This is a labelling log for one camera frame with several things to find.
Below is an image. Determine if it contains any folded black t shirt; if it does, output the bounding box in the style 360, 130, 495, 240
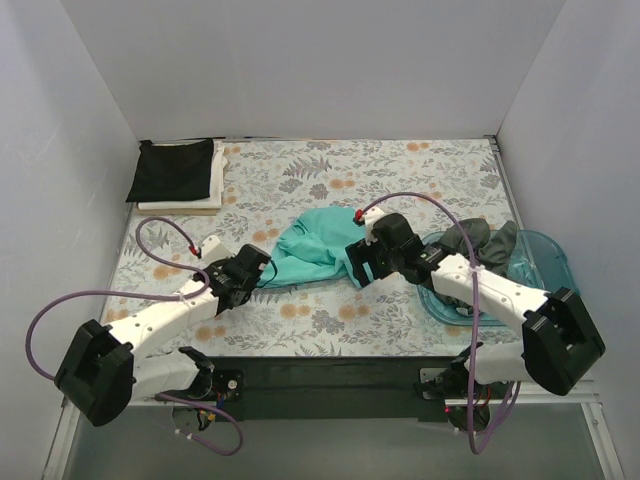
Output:
126, 138, 214, 203

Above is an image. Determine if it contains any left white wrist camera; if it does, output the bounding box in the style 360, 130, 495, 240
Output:
200, 235, 232, 265

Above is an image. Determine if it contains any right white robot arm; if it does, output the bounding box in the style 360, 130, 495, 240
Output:
346, 208, 606, 398

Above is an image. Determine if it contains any blue transparent plastic basket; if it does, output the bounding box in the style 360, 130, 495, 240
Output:
417, 230, 580, 327

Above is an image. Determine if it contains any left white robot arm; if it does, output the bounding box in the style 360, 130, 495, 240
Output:
54, 243, 270, 426

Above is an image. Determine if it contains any floral table cloth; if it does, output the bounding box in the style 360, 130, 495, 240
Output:
103, 139, 513, 356

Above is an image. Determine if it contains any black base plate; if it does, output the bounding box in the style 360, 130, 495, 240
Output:
194, 356, 467, 429

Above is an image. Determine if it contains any folded beige t shirt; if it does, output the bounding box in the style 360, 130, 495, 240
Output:
133, 206, 220, 216

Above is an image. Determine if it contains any dark grey t shirt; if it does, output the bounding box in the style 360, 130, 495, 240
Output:
424, 215, 520, 316

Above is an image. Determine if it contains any teal t shirt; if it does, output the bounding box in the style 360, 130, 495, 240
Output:
260, 206, 365, 288

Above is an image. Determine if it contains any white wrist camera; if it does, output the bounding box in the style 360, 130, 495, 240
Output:
353, 207, 386, 244
200, 235, 232, 265

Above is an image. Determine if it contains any folded white t shirt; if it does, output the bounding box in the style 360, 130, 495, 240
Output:
136, 141, 228, 212

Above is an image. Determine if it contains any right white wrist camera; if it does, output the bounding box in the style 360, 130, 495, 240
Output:
353, 207, 386, 244

